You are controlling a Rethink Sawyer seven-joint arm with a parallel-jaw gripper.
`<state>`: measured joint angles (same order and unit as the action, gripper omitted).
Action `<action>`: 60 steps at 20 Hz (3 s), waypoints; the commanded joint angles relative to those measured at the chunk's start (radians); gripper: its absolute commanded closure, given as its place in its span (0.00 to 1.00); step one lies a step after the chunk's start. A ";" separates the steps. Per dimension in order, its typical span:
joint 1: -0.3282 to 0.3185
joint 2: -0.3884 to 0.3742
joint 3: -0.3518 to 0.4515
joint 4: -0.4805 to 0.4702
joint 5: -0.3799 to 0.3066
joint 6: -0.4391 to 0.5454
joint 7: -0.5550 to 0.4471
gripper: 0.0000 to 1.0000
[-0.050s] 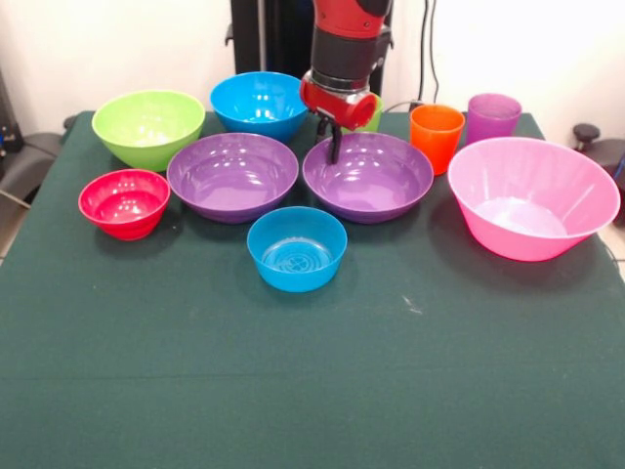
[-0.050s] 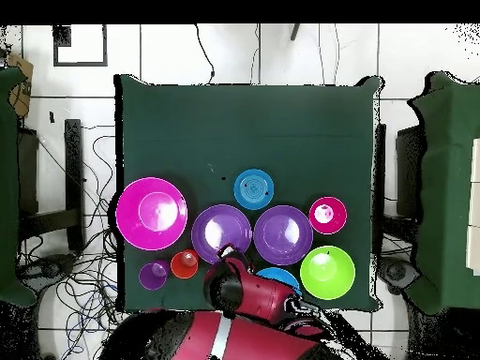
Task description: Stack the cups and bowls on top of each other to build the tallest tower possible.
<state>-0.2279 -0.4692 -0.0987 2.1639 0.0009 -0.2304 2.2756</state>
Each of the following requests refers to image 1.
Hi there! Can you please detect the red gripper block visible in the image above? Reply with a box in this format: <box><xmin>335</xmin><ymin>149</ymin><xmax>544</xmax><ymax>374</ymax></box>
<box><xmin>299</xmin><ymin>70</ymin><xmax>379</xmax><ymax>166</ymax></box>

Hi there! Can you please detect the purple plastic bowl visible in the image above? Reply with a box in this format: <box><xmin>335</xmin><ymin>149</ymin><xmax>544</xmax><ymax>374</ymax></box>
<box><xmin>166</xmin><ymin>132</ymin><xmax>300</xmax><ymax>225</ymax></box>
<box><xmin>302</xmin><ymin>131</ymin><xmax>435</xmax><ymax>225</ymax></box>

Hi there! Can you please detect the blue ribbed small bowl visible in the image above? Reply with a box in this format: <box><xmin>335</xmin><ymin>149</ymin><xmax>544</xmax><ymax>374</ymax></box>
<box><xmin>246</xmin><ymin>205</ymin><xmax>349</xmax><ymax>294</ymax></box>

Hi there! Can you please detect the green plastic cup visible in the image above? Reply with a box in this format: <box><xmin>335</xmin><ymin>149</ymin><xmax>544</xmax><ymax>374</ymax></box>
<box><xmin>341</xmin><ymin>95</ymin><xmax>385</xmax><ymax>136</ymax></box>

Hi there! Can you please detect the blue deep plastic bowl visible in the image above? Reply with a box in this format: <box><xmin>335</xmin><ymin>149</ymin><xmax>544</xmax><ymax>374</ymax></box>
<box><xmin>210</xmin><ymin>71</ymin><xmax>310</xmax><ymax>145</ymax></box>

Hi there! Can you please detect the orange plastic cup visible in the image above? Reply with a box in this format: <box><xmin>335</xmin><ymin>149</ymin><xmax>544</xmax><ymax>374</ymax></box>
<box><xmin>408</xmin><ymin>104</ymin><xmax>467</xmax><ymax>176</ymax></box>

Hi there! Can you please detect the purple plastic cup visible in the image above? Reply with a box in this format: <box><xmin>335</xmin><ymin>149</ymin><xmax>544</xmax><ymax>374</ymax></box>
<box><xmin>466</xmin><ymin>93</ymin><xmax>523</xmax><ymax>147</ymax></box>

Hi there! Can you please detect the green plastic bowl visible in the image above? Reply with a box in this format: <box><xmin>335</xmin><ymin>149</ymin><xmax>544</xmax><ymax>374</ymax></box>
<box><xmin>91</xmin><ymin>89</ymin><xmax>206</xmax><ymax>173</ymax></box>

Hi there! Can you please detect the pink plastic bowl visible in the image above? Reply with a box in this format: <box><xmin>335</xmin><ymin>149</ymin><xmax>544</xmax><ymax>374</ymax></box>
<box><xmin>447</xmin><ymin>136</ymin><xmax>622</xmax><ymax>263</ymax></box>

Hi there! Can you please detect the red plastic bowl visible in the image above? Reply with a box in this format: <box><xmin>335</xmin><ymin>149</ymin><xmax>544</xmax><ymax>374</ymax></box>
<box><xmin>78</xmin><ymin>168</ymin><xmax>172</xmax><ymax>240</ymax></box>

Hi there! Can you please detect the dark green tablecloth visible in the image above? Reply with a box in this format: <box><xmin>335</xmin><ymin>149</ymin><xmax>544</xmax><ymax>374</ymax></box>
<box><xmin>0</xmin><ymin>110</ymin><xmax>625</xmax><ymax>469</ymax></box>

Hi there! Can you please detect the black round knob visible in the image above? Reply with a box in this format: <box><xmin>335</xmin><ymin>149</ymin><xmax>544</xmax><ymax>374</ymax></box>
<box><xmin>572</xmin><ymin>123</ymin><xmax>601</xmax><ymax>152</ymax></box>

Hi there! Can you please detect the black equipment box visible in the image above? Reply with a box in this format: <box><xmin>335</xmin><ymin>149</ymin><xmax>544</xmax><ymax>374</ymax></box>
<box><xmin>0</xmin><ymin>67</ymin><xmax>23</xmax><ymax>182</ymax></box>

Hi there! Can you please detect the black hanging cable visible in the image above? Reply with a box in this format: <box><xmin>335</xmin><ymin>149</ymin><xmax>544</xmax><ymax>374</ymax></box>
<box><xmin>417</xmin><ymin>0</ymin><xmax>440</xmax><ymax>107</ymax></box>

